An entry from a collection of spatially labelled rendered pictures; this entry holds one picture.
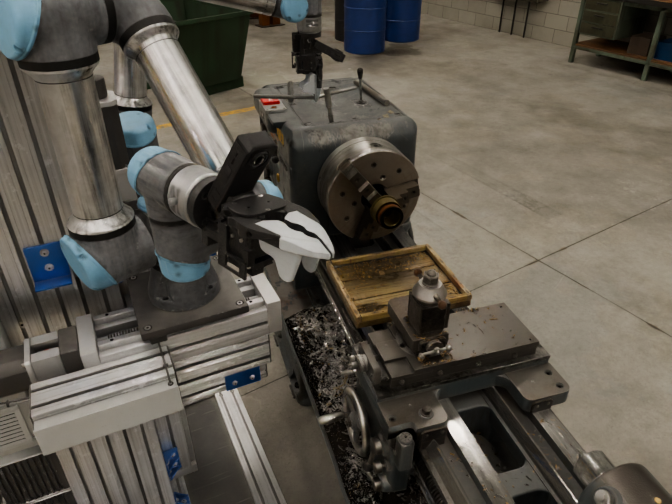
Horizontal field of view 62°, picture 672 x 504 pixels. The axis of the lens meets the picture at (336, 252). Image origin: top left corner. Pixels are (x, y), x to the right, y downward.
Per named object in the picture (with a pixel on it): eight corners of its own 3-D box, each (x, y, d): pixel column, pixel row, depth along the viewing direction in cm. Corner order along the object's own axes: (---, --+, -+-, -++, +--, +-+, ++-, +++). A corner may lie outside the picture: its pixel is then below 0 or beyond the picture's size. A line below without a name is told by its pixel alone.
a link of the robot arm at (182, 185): (215, 160, 75) (161, 171, 70) (236, 170, 72) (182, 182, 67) (215, 211, 78) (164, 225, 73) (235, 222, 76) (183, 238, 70)
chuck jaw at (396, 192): (379, 183, 179) (413, 173, 181) (381, 197, 182) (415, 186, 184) (392, 198, 170) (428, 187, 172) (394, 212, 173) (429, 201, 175)
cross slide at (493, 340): (353, 347, 142) (354, 333, 139) (502, 315, 152) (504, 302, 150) (377, 394, 128) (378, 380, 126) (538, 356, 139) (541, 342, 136)
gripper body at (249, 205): (294, 264, 70) (234, 230, 77) (299, 200, 66) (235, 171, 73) (246, 284, 64) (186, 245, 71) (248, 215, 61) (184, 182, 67)
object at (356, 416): (335, 423, 158) (335, 363, 145) (368, 415, 160) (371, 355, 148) (367, 507, 136) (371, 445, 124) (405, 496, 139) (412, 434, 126)
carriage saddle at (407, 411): (349, 359, 146) (350, 342, 143) (505, 325, 158) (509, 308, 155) (393, 451, 122) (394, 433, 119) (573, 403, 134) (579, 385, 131)
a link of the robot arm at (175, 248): (239, 262, 88) (232, 200, 82) (178, 293, 81) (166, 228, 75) (210, 244, 93) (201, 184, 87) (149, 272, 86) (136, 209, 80)
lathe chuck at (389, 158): (316, 230, 188) (323, 141, 172) (402, 223, 198) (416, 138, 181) (324, 244, 181) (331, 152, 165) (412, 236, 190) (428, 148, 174)
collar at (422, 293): (406, 286, 131) (407, 276, 129) (437, 280, 132) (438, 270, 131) (420, 306, 124) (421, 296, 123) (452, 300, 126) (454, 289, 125)
